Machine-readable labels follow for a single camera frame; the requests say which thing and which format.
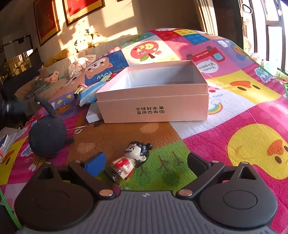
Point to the beige sofa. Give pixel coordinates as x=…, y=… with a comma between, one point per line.
x=62, y=66

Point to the black-haired doll figurine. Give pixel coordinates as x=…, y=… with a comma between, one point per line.
x=134, y=156

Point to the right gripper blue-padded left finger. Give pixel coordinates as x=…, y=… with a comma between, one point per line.
x=84, y=180

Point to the colourful cartoon play mat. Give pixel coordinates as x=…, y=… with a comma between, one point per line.
x=172, y=131

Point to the black plush toy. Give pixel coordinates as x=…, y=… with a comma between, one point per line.
x=49, y=134

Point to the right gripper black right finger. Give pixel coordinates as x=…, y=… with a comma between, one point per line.
x=206, y=173

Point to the plush toys on sofa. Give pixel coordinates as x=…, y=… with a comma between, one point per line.
x=89, y=38

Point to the small pink cloth toy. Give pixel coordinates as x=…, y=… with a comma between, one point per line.
x=52, y=78

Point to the framed red picture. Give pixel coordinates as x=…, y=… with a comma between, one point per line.
x=46, y=18

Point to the pink cardboard box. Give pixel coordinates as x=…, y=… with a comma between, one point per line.
x=156, y=92

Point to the crumpled white pink cloth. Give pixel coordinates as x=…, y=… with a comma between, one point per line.
x=80, y=64

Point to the pink gold cupcake toy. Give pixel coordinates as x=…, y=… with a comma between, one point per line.
x=80, y=87

